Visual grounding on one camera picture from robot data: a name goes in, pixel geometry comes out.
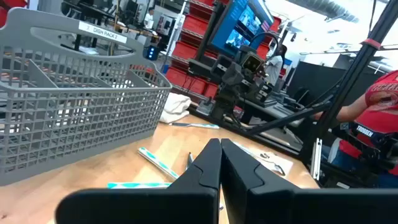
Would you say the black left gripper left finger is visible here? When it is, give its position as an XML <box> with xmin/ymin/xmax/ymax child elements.
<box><xmin>54</xmin><ymin>138</ymin><xmax>223</xmax><ymax>224</ymax></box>

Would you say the computer tower with blue light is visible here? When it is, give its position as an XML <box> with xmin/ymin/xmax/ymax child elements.
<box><xmin>143</xmin><ymin>45</ymin><xmax>161</xmax><ymax>62</ymax></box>

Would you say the shelf with red bins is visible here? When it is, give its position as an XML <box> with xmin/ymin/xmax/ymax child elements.
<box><xmin>164</xmin><ymin>0</ymin><xmax>284</xmax><ymax>100</ymax></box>

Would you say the grey plastic silverware basket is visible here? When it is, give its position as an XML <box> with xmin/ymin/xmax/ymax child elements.
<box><xmin>0</xmin><ymin>6</ymin><xmax>173</xmax><ymax>187</ymax></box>

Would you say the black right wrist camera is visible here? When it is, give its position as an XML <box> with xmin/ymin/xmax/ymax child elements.
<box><xmin>241</xmin><ymin>51</ymin><xmax>265</xmax><ymax>74</ymax></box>

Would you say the spoon with teal patterned handle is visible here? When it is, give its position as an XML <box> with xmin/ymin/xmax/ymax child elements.
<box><xmin>137</xmin><ymin>146</ymin><xmax>180</xmax><ymax>181</ymax></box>

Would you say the person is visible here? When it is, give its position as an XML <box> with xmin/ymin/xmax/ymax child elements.
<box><xmin>312</xmin><ymin>70</ymin><xmax>398</xmax><ymax>189</ymax></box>
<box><xmin>144</xmin><ymin>7</ymin><xmax>155</xmax><ymax>30</ymax></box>
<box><xmin>264</xmin><ymin>45</ymin><xmax>289</xmax><ymax>88</ymax></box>

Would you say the white checked dish towel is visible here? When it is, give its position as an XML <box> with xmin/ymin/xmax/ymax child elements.
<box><xmin>159</xmin><ymin>92</ymin><xmax>193</xmax><ymax>124</ymax></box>

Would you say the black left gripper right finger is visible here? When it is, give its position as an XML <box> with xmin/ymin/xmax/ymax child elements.
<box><xmin>220</xmin><ymin>138</ymin><xmax>398</xmax><ymax>224</ymax></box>

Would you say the blue screen monitor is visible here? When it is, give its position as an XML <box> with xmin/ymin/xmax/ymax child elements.
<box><xmin>207</xmin><ymin>0</ymin><xmax>275</xmax><ymax>58</ymax></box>

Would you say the black Trossen labelled device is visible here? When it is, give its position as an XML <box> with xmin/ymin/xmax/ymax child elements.
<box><xmin>338</xmin><ymin>121</ymin><xmax>398</xmax><ymax>175</ymax></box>

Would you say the black aluminium table frame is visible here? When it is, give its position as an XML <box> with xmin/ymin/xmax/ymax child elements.
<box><xmin>186</xmin><ymin>0</ymin><xmax>398</xmax><ymax>190</ymax></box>

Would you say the black partition panel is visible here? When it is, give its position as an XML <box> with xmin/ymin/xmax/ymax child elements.
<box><xmin>285</xmin><ymin>60</ymin><xmax>383</xmax><ymax>103</ymax></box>

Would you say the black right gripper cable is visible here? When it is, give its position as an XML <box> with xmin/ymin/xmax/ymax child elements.
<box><xmin>248</xmin><ymin>30</ymin><xmax>280</xmax><ymax>57</ymax></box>

